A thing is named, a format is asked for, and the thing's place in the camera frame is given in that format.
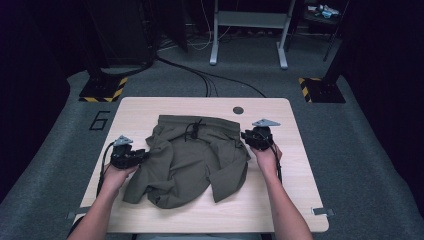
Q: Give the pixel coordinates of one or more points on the dark shelf with clutter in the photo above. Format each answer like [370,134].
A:
[321,11]

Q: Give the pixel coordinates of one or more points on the person's right hand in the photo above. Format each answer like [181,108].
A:
[266,160]

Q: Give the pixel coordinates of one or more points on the olive green shorts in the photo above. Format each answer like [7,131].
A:
[190,163]

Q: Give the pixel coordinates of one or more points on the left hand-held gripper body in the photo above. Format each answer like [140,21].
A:
[122,156]

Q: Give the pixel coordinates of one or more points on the black cabinet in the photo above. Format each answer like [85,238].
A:
[123,30]

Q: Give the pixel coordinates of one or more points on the person's left hand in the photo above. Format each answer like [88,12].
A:
[116,176]

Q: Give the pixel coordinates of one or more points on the grey metal desk frame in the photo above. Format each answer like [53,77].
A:
[250,19]

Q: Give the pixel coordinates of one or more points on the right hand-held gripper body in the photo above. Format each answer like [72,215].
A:
[261,136]

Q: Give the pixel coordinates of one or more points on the grey tape strip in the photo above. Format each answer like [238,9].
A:
[323,211]

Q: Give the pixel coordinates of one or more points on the black striped stand base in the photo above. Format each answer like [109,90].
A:
[101,90]
[325,91]

